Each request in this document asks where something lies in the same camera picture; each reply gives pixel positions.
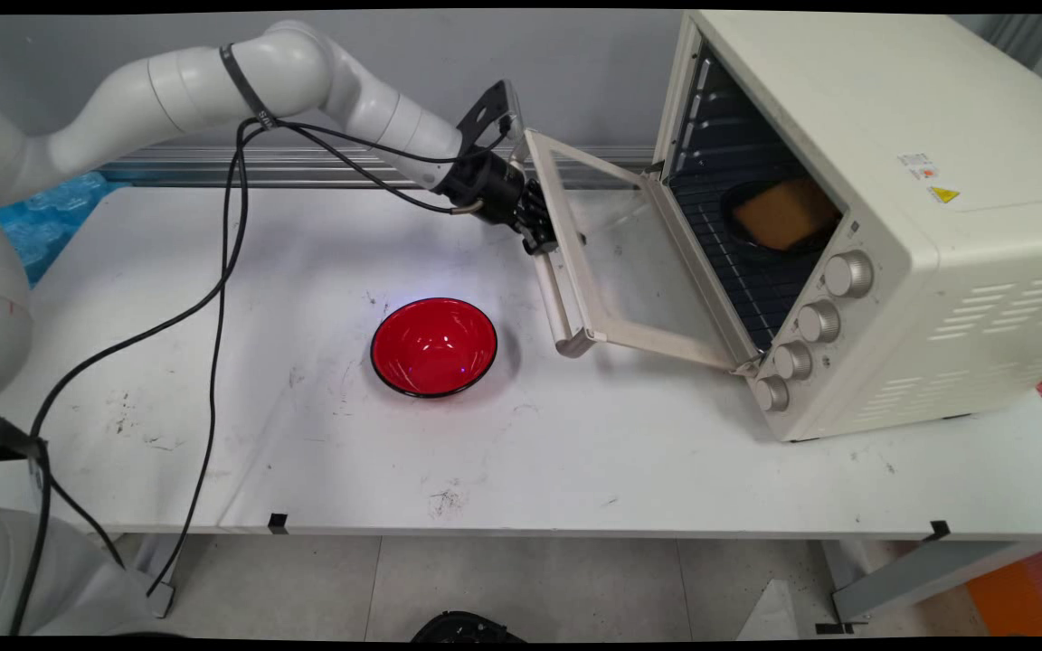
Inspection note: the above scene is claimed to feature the cream toaster oven body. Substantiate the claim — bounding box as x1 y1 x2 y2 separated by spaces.
652 11 1042 444

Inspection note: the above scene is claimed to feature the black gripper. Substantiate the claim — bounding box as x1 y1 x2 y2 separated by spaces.
436 147 564 257

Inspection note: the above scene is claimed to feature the metal wire oven rack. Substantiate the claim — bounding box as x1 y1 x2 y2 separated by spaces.
668 104 837 355

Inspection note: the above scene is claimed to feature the grey metal table leg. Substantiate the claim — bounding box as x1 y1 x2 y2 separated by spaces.
818 540 1042 627

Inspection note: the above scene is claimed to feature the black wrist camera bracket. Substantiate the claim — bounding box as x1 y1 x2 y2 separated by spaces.
456 80 526 164

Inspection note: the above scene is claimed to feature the white metal table leg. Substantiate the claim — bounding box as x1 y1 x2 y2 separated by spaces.
135 533 180 620

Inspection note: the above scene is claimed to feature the yellow toast slice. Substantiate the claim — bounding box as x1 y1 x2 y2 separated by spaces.
733 177 841 252

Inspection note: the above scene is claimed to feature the cream toaster oven door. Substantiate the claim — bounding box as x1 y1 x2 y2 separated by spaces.
521 128 764 376

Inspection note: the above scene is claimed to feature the orange box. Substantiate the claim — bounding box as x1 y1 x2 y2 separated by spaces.
964 541 1042 636

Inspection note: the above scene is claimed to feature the black round plate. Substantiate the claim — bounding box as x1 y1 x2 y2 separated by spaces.
721 178 844 257

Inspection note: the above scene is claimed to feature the blue bubble wrap sheet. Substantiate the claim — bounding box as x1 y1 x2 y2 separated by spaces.
0 172 128 288

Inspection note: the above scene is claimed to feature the black camera cable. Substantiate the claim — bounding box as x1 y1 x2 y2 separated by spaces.
10 116 515 636

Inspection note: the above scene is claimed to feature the black cable with silver plug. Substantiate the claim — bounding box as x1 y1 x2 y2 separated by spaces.
147 118 488 599

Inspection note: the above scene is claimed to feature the silver oven knob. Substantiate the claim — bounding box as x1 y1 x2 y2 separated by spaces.
796 299 844 345
772 340 815 382
823 250 876 300
753 374 791 414

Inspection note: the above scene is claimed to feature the black strap with white print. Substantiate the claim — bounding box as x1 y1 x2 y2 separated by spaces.
218 42 279 129

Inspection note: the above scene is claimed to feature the black round floor object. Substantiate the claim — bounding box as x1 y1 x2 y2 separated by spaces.
410 610 528 644

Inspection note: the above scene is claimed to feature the red bowl with black rim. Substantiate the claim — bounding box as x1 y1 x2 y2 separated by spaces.
370 297 500 401

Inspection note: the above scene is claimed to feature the aluminium profile rail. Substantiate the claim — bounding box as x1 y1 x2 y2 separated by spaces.
96 145 667 191

